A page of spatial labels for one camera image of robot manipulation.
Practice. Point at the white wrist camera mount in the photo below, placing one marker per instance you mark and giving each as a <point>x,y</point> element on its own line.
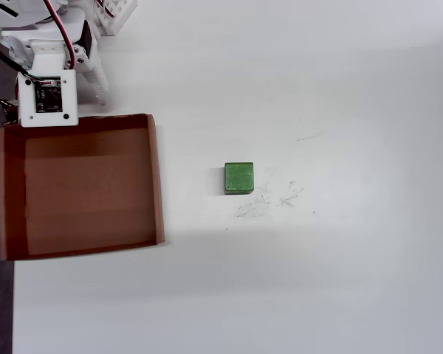
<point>68,103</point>

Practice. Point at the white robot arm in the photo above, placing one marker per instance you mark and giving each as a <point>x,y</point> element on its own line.
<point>29,14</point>

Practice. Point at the green cube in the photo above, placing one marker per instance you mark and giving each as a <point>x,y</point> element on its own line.
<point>239,178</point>

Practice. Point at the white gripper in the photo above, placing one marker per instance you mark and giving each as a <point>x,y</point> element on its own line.
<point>96,79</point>

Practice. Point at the brown cardboard box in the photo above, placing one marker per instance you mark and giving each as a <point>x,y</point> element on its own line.
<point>88,191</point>

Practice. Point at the black table clamp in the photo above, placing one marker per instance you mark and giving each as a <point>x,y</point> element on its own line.
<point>8,110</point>

